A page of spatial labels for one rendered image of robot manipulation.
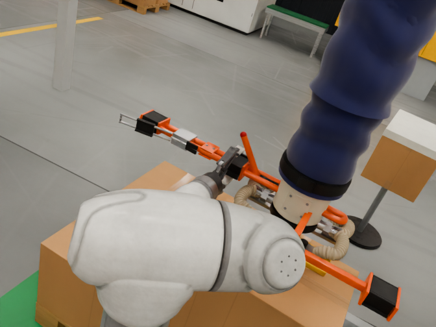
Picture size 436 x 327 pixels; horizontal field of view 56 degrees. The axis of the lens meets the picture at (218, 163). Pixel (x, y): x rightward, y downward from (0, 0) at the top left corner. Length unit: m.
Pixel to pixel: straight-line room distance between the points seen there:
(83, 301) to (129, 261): 1.47
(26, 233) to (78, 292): 0.92
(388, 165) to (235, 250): 2.61
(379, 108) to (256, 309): 0.75
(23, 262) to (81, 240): 2.11
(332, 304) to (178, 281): 1.03
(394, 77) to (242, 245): 0.71
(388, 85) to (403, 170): 2.01
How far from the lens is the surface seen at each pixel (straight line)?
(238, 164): 1.39
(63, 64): 4.39
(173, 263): 0.53
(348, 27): 1.13
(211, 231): 0.54
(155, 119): 1.51
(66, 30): 4.27
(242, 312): 1.48
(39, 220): 2.89
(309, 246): 1.38
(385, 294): 1.16
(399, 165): 3.10
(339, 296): 1.57
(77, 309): 2.06
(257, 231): 0.55
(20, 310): 2.43
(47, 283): 2.11
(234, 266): 0.55
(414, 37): 1.11
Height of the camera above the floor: 1.94
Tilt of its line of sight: 31 degrees down
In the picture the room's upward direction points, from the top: 18 degrees clockwise
